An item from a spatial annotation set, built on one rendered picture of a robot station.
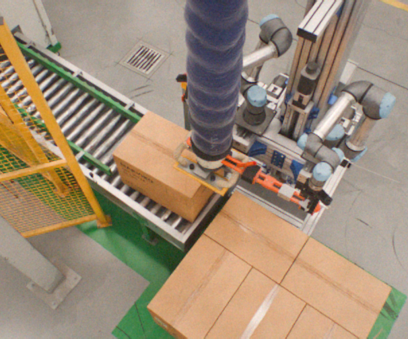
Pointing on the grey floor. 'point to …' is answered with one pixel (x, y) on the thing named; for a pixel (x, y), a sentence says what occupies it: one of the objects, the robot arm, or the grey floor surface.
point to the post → (186, 109)
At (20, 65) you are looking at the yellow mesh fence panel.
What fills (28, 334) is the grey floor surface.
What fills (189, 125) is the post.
